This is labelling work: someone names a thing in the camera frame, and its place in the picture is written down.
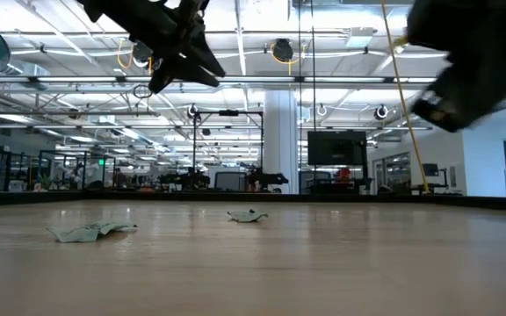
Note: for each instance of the black wall monitor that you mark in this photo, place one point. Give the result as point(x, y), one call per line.
point(336, 148)

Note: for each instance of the black background robot station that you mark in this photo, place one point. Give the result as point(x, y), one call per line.
point(194, 145)

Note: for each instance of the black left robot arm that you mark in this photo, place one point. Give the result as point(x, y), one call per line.
point(90, 9)

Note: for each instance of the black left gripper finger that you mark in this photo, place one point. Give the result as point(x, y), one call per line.
point(204, 52)
point(191, 73)

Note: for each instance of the small black monitor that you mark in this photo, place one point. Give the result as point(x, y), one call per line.
point(431, 170)

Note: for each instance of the black framed work cell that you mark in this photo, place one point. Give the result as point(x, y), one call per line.
point(84, 169)

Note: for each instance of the black aluminium table frame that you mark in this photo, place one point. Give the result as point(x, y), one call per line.
point(367, 200)

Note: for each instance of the green white sweetener packet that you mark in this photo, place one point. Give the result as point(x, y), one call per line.
point(88, 232)
point(247, 215)

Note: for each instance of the white building pillar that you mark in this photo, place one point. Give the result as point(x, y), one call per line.
point(279, 140)

